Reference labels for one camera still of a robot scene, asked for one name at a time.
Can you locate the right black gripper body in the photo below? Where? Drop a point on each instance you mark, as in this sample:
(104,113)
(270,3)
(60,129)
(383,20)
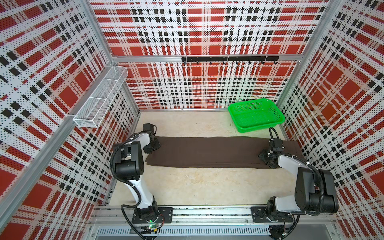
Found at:
(265,156)

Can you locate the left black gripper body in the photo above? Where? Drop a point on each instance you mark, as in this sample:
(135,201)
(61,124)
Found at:
(152,146)

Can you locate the brown trousers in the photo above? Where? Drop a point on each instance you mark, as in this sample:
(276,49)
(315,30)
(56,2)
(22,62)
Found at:
(215,152)

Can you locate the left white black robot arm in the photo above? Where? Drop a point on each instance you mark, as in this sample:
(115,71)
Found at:
(127,165)

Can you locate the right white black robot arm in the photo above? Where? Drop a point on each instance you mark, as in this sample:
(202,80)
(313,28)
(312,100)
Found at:
(315,190)

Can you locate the green plastic basket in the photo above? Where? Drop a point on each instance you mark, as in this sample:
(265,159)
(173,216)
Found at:
(254,115)

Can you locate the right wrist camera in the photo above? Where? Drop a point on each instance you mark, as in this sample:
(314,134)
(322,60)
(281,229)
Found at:
(277,145)

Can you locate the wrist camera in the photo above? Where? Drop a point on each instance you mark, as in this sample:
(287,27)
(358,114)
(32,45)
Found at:
(277,145)
(148,127)

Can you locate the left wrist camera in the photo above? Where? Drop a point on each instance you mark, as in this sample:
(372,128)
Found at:
(148,127)

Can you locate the white wire mesh shelf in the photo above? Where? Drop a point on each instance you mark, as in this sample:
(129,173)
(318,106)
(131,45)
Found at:
(95,108)

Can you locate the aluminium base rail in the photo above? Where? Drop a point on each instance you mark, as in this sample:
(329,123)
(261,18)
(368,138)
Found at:
(229,222)

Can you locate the black hook rail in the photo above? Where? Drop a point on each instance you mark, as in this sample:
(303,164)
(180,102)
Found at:
(261,59)

